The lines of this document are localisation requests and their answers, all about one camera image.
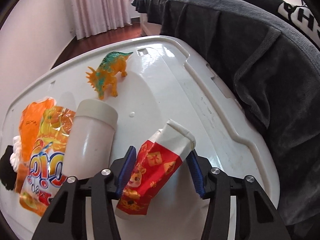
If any red white carton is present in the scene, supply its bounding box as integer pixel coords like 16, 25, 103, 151
115, 119, 196, 220

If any orange green dinosaur toy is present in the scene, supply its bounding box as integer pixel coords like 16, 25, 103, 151
86, 51, 133, 100

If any orange juice drink pouch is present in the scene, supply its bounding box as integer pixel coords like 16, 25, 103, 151
20, 106, 75, 216

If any orange white wrapper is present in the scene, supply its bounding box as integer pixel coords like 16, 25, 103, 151
14, 97, 56, 193

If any white tissue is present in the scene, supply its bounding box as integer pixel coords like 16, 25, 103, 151
10, 135, 22, 173

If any white cylindrical bottle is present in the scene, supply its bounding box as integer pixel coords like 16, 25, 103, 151
62, 99, 118, 180

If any white plastic bin lid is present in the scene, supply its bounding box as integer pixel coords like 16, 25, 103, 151
1, 36, 280, 239

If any black crumpled bag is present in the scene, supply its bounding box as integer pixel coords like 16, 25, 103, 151
0, 145, 17, 191

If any dark grey bed blanket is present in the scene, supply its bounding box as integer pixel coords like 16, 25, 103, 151
133, 0, 319, 225

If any pink patterned curtain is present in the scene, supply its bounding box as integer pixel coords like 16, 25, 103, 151
71, 0, 131, 40

